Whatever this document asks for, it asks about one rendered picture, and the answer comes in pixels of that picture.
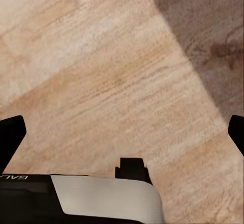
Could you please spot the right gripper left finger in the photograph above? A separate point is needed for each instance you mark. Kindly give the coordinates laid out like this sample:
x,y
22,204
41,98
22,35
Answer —
x,y
12,132

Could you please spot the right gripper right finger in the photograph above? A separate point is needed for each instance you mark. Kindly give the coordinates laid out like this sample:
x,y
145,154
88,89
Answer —
x,y
236,131

